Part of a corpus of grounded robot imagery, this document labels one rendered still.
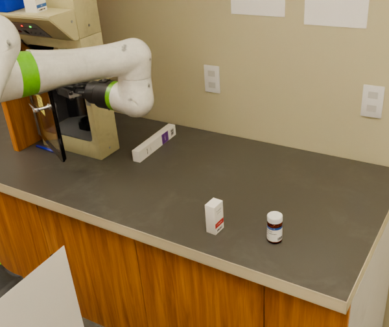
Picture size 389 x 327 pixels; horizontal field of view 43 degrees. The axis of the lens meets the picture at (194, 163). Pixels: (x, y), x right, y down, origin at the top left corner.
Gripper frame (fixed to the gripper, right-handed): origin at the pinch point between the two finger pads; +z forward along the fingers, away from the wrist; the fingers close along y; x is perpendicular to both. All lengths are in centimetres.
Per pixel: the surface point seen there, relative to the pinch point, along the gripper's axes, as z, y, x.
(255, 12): -49, -54, -16
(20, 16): 9.6, 0.3, -22.5
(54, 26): -2.5, -2.5, -19.3
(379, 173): -100, -45, 34
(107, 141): -3.8, -16.0, 27.8
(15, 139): 33.6, -2.3, 28.5
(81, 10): -3.8, -14.2, -22.0
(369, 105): -92, -54, 13
